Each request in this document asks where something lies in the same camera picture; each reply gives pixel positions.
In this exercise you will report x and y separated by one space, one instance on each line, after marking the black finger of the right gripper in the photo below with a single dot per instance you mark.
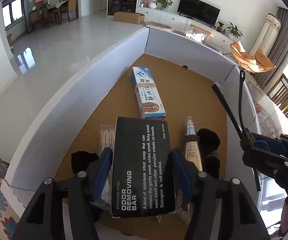
267 156

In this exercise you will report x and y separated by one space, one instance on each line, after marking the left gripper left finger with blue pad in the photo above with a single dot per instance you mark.
43 217

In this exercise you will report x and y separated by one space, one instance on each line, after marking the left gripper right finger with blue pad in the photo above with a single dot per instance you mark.
240 218

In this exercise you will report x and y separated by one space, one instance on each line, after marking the rhinestone bow hair claw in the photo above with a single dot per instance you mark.
184 209

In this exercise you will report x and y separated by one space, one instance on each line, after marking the purple tinted glasses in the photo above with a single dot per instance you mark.
234 164

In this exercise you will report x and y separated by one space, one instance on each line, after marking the red black cloth pouch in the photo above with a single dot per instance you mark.
209 143

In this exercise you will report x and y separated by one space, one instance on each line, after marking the black velvet bow scrunchie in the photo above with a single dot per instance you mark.
80 160

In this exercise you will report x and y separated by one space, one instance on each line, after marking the gold silver cosmetic tube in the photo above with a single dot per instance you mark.
191 144

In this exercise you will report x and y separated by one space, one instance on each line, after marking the black odor removing bar box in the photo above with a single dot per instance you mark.
143 180

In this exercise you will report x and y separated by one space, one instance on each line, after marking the bag of cotton swabs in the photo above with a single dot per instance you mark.
106 149

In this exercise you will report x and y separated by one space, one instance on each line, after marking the blue white ointment box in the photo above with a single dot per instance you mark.
148 98

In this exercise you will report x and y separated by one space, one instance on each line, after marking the grey curtain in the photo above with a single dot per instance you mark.
278 55

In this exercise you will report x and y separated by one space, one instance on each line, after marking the orange lounge chair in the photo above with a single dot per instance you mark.
257 63

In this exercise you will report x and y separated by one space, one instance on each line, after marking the covered standing air conditioner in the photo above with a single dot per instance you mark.
268 35

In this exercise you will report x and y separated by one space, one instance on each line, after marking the green potted plant right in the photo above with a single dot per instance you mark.
234 31

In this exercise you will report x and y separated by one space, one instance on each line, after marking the green potted plant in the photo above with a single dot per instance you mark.
165 4
234 31

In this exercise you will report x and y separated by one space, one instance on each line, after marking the small dark potted plant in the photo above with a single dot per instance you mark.
220 26

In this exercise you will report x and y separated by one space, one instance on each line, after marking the white cardboard storage box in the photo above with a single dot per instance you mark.
188 77

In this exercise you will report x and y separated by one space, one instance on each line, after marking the small wooden bench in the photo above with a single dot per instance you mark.
204 34

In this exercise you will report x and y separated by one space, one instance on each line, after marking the black flat screen television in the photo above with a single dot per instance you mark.
199 10

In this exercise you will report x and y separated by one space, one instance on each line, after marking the white low tv cabinet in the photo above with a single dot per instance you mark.
191 28

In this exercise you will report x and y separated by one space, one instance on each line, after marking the green potted plant left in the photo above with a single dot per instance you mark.
165 4

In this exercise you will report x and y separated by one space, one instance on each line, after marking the distant dining table set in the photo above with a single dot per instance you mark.
46 13

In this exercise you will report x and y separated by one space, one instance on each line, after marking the brown cardboard box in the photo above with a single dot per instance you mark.
129 17

